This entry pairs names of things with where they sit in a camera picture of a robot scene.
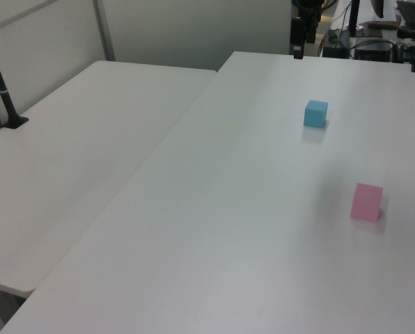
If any black electronics box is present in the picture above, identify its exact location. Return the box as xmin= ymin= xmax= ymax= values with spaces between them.
xmin=353 ymin=40 xmax=393 ymax=62

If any grey partition corner post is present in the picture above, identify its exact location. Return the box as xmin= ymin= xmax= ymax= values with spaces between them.
xmin=92 ymin=0 xmax=116 ymax=62

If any small black device box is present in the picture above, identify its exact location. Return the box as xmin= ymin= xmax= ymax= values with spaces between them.
xmin=322 ymin=31 xmax=350 ymax=58

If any black monitor stand pole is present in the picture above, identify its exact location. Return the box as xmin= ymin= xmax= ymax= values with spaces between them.
xmin=348 ymin=0 xmax=361 ymax=38

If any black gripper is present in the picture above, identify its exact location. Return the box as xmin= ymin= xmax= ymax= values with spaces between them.
xmin=290 ymin=0 xmax=325 ymax=59

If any black camera pole with base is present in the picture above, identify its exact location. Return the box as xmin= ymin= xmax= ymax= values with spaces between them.
xmin=0 ymin=27 xmax=30 ymax=130

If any blue cube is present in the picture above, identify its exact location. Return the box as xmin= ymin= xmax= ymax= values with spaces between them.
xmin=303 ymin=100 xmax=329 ymax=128

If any black keyboard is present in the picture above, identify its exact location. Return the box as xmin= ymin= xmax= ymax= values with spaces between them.
xmin=396 ymin=0 xmax=415 ymax=27

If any white side table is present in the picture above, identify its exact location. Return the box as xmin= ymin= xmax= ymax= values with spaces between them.
xmin=0 ymin=61 xmax=218 ymax=299

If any pink cube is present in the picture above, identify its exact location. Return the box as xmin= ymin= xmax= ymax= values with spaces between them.
xmin=349 ymin=182 xmax=384 ymax=222

